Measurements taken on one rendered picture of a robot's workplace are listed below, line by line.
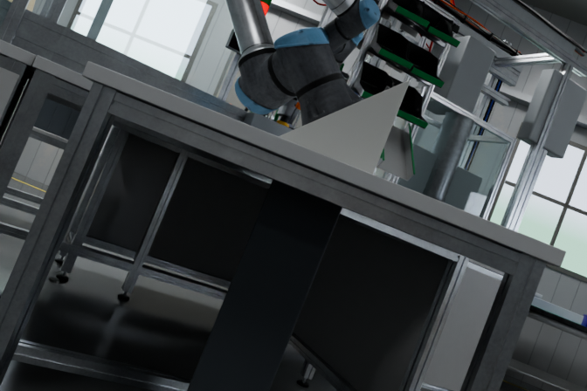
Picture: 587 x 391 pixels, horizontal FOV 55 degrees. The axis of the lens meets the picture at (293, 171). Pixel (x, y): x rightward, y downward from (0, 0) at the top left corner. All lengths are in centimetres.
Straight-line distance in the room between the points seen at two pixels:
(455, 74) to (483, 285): 112
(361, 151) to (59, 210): 57
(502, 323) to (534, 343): 521
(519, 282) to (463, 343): 216
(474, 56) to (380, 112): 210
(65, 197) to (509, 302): 80
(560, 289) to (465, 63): 360
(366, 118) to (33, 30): 89
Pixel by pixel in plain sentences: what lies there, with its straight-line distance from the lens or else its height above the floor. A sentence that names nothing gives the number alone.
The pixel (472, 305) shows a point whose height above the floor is 62.
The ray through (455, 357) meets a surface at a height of 34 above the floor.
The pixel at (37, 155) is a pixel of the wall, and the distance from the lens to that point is 638.
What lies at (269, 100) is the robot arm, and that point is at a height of 97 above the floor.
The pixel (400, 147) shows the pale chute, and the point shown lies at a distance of 214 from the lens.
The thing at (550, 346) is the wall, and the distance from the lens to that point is 634.
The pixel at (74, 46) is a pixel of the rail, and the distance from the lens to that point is 157.
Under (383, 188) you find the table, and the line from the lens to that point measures 99.
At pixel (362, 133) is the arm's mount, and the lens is 111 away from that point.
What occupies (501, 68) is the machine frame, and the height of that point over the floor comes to 206.
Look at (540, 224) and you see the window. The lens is 615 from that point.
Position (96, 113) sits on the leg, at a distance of 108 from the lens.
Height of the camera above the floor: 76
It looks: 3 degrees up
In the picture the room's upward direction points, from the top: 22 degrees clockwise
